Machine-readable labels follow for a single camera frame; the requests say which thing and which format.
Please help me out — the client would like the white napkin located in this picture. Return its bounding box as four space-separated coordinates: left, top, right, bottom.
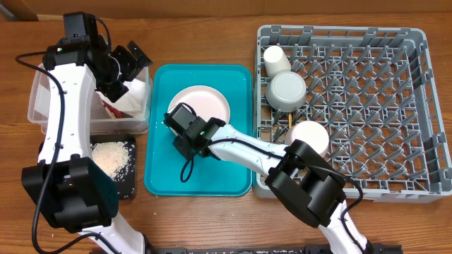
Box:
97 79 147 118

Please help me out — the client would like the large pink plate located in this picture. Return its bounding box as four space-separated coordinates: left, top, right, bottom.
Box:
168 85 230 123

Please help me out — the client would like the red snack wrapper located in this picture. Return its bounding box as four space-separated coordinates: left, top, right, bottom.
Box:
102 100 131 119

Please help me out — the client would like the wooden chopstick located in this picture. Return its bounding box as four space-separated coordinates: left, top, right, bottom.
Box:
288 112 292 129

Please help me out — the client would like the grey bowl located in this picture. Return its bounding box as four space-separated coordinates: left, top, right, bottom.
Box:
266 71 307 112

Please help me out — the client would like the white cup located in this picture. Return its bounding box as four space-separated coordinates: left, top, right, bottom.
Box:
263 45 291 78

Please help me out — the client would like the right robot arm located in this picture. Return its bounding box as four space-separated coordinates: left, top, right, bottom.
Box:
163 102 374 253

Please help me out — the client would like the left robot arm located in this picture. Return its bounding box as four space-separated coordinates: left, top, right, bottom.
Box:
21 12 154 253

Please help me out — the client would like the grey dishwasher rack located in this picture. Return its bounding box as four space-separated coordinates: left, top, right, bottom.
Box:
254 25 451 203

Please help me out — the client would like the teal plastic tray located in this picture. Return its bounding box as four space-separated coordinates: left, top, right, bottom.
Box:
144 63 254 197

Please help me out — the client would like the clear plastic bin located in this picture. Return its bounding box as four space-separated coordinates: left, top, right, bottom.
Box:
28 68 153 135

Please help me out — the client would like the black plastic tray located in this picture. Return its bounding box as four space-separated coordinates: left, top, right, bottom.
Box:
88 133 138 200

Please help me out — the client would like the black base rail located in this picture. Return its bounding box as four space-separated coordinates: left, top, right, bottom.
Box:
151 243 403 254

